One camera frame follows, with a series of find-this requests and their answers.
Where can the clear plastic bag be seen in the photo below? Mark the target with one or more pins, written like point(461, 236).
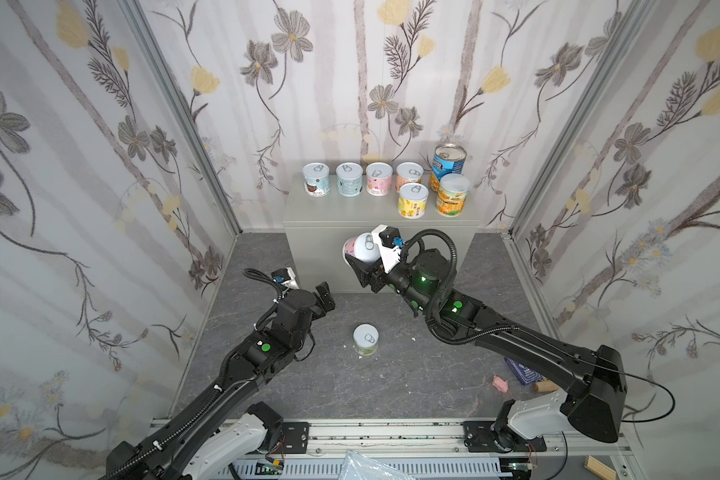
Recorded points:
point(359, 467)

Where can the white lid can blue label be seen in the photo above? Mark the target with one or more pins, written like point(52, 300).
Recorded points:
point(316, 178)

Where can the white slotted cable duct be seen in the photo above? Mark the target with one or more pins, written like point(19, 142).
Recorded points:
point(329, 468)

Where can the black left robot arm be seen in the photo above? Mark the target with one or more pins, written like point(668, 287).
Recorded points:
point(196, 443)

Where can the grey metal cabinet box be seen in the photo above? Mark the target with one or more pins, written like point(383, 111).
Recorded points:
point(318, 227)

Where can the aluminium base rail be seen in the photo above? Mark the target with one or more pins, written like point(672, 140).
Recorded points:
point(553, 456)

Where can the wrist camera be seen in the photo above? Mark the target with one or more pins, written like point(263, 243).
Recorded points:
point(389, 241)
point(285, 277)

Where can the pink eraser piece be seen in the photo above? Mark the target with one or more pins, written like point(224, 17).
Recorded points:
point(500, 384)

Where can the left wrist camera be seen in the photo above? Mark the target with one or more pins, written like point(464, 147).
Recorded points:
point(285, 277)

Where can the wooden block right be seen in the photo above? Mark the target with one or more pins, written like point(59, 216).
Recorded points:
point(599, 469)

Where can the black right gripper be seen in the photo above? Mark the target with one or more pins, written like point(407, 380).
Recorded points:
point(369, 274)

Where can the large blue labelled can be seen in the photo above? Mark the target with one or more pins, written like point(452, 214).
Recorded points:
point(448, 158)

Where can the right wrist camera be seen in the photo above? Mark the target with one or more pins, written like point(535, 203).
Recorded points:
point(389, 241)

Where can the white lid can beige label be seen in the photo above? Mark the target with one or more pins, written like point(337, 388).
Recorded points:
point(362, 248)

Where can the wooden stick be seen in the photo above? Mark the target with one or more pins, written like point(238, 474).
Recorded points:
point(545, 386)

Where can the plastic lid can yellow label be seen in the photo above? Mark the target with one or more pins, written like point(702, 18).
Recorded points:
point(452, 192)

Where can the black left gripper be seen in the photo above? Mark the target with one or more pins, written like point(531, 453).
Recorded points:
point(318, 301)

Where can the blue card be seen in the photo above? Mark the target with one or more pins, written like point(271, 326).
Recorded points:
point(523, 374)

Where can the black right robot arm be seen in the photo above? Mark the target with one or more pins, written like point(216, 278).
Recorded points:
point(592, 384)

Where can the white lid can orange label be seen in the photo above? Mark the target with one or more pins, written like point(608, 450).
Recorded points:
point(408, 172)

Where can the white lid can green label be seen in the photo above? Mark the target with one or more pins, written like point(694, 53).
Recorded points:
point(365, 337)

